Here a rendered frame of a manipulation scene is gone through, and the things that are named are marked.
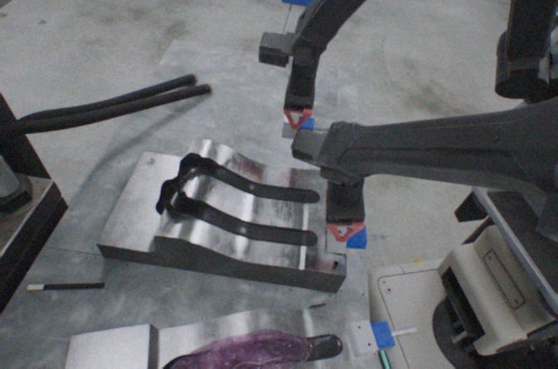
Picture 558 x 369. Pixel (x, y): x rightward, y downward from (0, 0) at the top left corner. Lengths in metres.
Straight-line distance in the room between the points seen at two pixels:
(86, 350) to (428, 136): 0.57
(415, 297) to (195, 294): 0.93
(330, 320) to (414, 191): 1.54
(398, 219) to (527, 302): 1.19
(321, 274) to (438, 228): 1.41
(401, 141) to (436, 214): 1.79
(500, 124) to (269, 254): 0.54
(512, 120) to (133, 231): 0.70
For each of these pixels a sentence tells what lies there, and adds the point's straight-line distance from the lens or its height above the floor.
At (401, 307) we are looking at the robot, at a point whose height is 0.28.
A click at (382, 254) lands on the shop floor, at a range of 1.86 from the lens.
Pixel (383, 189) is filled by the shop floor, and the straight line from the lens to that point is 2.10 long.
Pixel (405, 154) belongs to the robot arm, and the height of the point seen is 1.31.
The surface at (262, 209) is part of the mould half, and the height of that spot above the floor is 0.88.
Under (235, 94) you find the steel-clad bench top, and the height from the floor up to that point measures 0.80.
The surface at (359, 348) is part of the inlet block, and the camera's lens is 0.70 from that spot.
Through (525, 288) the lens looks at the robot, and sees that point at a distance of 0.91.
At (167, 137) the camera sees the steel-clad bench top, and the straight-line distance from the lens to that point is 1.05.
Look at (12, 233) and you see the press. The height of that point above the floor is 0.78.
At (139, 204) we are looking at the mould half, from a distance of 0.84.
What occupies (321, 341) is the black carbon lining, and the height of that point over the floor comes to 0.85.
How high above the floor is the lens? 1.53
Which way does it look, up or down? 48 degrees down
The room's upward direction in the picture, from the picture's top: 10 degrees clockwise
